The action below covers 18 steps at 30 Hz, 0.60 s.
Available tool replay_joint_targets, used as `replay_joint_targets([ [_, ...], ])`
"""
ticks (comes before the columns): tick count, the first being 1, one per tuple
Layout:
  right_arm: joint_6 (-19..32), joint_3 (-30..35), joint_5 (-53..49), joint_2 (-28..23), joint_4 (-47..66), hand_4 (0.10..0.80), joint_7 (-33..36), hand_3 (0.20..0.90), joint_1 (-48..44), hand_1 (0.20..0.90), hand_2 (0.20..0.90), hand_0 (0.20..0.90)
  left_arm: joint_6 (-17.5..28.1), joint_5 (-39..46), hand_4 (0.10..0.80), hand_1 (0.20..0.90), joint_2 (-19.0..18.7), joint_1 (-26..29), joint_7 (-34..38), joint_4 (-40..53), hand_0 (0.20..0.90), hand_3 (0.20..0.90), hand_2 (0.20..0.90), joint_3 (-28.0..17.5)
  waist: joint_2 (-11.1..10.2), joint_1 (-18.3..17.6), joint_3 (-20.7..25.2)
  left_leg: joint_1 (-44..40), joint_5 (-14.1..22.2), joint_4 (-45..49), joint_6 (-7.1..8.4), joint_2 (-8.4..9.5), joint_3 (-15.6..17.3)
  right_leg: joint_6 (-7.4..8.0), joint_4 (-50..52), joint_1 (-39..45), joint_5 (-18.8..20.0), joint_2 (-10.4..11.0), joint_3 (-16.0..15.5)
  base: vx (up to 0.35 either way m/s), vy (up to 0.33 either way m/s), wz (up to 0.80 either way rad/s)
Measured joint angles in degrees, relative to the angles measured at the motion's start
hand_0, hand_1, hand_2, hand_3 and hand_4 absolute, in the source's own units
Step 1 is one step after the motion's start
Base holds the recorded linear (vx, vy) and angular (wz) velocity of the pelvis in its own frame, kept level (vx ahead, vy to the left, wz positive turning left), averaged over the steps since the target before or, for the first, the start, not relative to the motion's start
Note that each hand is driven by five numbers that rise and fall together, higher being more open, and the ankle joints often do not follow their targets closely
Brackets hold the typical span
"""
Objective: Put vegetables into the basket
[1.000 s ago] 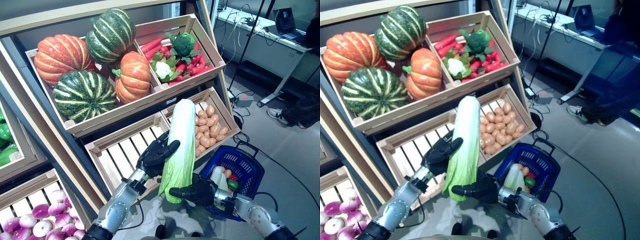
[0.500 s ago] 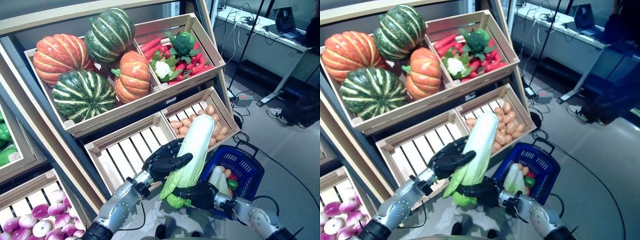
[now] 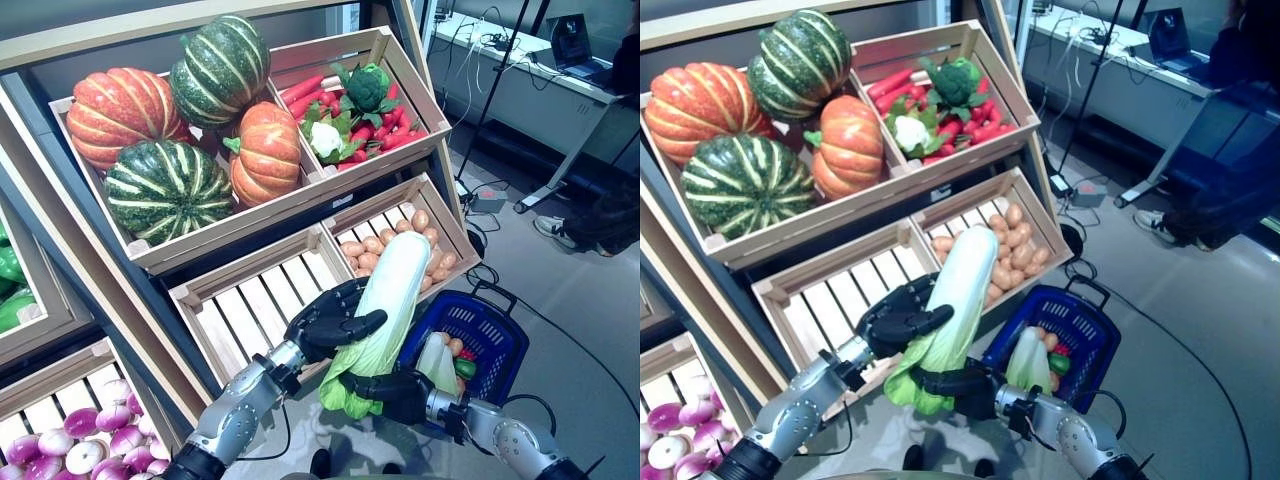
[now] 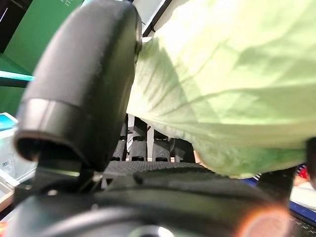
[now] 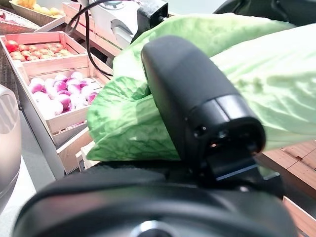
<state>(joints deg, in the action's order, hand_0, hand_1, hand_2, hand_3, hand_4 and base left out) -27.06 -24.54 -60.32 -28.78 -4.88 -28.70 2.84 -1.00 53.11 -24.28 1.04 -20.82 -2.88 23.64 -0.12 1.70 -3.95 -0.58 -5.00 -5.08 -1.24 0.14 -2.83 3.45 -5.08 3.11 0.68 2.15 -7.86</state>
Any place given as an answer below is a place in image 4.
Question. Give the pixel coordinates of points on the blue plastic shopping basket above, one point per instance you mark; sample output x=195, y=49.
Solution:
x=304, y=214

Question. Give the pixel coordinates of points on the green white napa cabbage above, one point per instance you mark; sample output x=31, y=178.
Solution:
x=222, y=74

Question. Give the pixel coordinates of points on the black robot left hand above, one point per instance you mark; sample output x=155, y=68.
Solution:
x=81, y=74

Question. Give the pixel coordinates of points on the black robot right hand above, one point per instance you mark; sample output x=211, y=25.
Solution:
x=311, y=155

